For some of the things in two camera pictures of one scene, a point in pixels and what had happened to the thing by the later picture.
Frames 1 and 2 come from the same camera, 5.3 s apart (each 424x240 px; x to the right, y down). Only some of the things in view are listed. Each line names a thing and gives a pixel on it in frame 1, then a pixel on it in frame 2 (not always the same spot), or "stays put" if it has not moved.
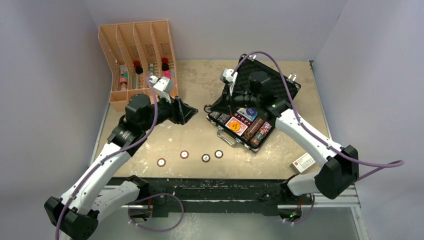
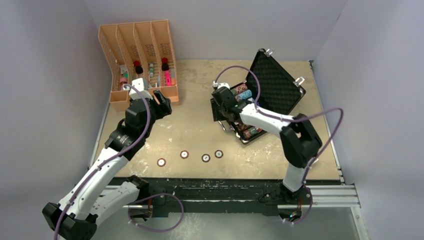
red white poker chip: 161,162 stays put
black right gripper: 226,102 → 216,116
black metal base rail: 220,197 stays put
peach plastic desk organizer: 133,52 stays put
